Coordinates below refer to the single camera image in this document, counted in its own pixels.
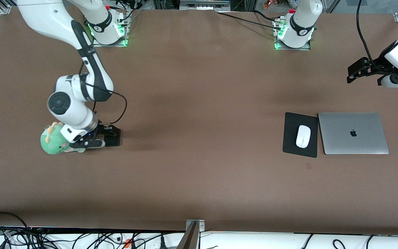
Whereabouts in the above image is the black phone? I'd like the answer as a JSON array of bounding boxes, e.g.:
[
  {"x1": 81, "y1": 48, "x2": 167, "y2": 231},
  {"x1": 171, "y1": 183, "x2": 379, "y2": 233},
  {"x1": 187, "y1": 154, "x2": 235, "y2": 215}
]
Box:
[{"x1": 104, "y1": 128, "x2": 121, "y2": 147}]

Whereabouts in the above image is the white computer mouse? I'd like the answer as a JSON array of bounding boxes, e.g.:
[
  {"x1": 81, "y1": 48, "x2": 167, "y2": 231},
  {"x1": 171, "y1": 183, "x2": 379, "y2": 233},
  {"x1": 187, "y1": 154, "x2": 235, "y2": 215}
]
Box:
[{"x1": 296, "y1": 125, "x2": 311, "y2": 148}]

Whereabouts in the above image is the black mouse pad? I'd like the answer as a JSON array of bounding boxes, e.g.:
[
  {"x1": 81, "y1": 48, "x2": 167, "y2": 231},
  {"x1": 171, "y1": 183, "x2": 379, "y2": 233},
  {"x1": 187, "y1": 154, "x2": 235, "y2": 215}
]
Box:
[{"x1": 282, "y1": 112, "x2": 319, "y2": 158}]

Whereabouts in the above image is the green dinosaur plush toy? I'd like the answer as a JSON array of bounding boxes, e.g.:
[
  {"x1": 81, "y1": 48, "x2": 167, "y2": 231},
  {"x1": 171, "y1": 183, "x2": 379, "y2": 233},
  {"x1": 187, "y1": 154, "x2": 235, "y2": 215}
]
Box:
[{"x1": 40, "y1": 121, "x2": 86, "y2": 155}]

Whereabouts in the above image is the silver laptop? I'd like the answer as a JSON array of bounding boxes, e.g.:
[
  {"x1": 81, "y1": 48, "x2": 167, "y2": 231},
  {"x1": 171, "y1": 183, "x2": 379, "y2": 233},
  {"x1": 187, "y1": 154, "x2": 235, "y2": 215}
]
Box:
[{"x1": 318, "y1": 112, "x2": 390, "y2": 155}]

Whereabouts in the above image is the aluminium profile beam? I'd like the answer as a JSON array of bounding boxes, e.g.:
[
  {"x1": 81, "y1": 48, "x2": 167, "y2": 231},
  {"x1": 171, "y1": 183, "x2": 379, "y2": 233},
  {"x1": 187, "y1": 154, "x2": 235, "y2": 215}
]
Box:
[{"x1": 177, "y1": 221, "x2": 200, "y2": 249}]

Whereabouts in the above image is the short black table cable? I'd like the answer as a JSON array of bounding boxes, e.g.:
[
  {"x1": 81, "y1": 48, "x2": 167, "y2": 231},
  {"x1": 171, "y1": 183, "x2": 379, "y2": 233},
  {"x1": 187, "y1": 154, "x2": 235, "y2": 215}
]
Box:
[{"x1": 253, "y1": 10, "x2": 281, "y2": 22}]

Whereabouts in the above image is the black looped floor cable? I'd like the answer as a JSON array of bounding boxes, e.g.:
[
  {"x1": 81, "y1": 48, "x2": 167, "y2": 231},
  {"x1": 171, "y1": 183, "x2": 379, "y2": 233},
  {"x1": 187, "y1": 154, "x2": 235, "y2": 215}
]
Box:
[{"x1": 0, "y1": 212, "x2": 30, "y2": 230}]

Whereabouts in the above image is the long black table cable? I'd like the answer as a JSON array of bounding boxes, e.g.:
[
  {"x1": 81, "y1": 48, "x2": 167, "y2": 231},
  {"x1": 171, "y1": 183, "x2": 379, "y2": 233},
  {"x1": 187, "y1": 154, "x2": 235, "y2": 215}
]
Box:
[{"x1": 217, "y1": 12, "x2": 282, "y2": 31}]

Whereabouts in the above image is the metal table edge bracket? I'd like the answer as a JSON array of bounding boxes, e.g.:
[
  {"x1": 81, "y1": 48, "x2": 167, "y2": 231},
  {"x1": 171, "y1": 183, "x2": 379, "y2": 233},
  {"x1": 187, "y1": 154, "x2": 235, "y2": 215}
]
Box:
[{"x1": 186, "y1": 219, "x2": 205, "y2": 232}]

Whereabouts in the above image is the grey switch box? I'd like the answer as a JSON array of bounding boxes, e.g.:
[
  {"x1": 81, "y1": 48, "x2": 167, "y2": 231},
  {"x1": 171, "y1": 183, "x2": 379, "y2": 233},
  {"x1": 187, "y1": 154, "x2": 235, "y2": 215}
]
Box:
[{"x1": 179, "y1": 0, "x2": 231, "y2": 11}]

